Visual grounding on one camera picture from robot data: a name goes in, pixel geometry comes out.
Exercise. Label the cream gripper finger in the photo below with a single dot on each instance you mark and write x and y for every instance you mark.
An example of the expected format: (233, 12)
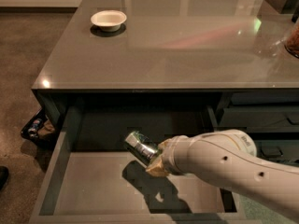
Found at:
(164, 144)
(160, 167)

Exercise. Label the dark lower drawer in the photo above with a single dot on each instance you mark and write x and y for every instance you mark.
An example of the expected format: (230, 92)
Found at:
(279, 151)

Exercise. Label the black bin with cans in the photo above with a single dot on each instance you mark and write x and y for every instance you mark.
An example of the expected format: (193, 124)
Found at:
(40, 131)

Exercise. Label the white paper bowl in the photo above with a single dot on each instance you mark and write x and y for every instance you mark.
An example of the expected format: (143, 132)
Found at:
(109, 20)

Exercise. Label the green soda can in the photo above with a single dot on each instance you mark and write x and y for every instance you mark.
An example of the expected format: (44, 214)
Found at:
(141, 147)

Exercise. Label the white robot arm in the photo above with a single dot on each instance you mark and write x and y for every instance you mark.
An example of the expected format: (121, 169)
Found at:
(228, 160)

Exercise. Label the brown object on table edge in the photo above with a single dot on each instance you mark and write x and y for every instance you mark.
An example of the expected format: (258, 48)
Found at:
(292, 42)

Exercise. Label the dark middle drawer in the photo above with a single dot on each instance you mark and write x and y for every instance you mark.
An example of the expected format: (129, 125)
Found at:
(261, 119)

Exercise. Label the open grey top drawer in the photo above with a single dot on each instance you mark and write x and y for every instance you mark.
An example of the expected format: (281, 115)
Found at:
(92, 179)

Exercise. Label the dark drawer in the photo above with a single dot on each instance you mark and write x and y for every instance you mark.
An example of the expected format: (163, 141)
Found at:
(261, 119)
(279, 151)

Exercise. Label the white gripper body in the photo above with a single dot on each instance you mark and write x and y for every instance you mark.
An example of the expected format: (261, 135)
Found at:
(171, 155)

